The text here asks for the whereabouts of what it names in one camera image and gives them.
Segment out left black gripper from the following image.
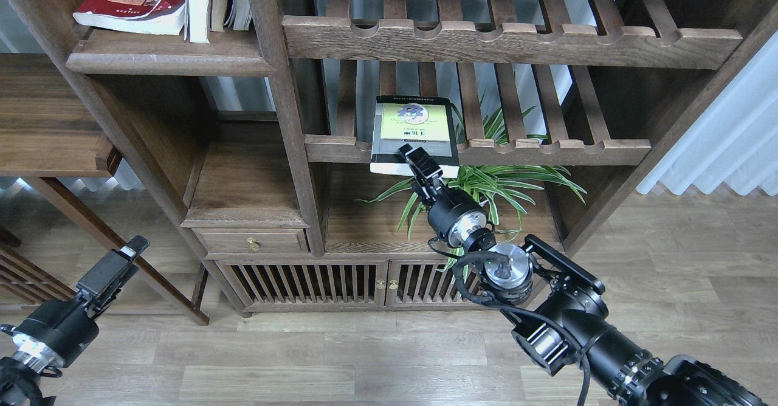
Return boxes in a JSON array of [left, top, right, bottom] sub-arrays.
[[2, 235, 150, 370]]

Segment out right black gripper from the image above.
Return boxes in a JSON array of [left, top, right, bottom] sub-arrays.
[[398, 145, 492, 249]]

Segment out black and green book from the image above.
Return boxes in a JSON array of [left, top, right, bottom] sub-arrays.
[[370, 95, 460, 178]]

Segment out white and purple book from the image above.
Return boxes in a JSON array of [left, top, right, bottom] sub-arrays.
[[185, 0, 211, 44]]

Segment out red cover book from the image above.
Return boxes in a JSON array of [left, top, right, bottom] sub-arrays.
[[72, 0, 187, 35]]

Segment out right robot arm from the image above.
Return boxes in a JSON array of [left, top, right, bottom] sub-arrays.
[[398, 145, 762, 405]]

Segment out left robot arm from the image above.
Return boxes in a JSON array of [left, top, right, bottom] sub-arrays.
[[1, 235, 150, 405]]

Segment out upright cream books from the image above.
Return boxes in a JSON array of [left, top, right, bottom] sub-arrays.
[[210, 0, 251, 32]]

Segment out spider plant in white pot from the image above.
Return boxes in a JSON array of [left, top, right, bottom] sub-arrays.
[[360, 108, 587, 242]]

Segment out brass cabinet door knobs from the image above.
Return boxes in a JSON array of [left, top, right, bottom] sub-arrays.
[[375, 280, 399, 290]]

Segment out dark wooden bookshelf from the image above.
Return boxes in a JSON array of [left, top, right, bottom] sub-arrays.
[[8, 0, 776, 315]]

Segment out brass drawer knob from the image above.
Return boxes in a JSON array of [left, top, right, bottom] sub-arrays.
[[247, 238, 260, 252]]

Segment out wooden side table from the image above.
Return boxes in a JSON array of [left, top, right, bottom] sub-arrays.
[[2, 53, 209, 325]]

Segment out white curtain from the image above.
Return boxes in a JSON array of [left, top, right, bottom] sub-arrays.
[[636, 35, 777, 196]]

